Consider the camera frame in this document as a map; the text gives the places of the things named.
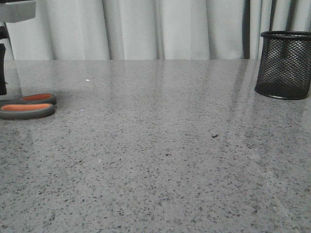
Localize grey pleated curtain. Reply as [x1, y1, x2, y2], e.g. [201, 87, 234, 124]
[2, 0, 311, 60]

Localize black mesh pen bucket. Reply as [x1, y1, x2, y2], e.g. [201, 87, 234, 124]
[255, 31, 311, 100]

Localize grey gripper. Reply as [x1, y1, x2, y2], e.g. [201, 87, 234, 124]
[0, 0, 36, 95]

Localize grey orange handled scissors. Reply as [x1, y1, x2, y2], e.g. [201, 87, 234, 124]
[0, 93, 56, 120]

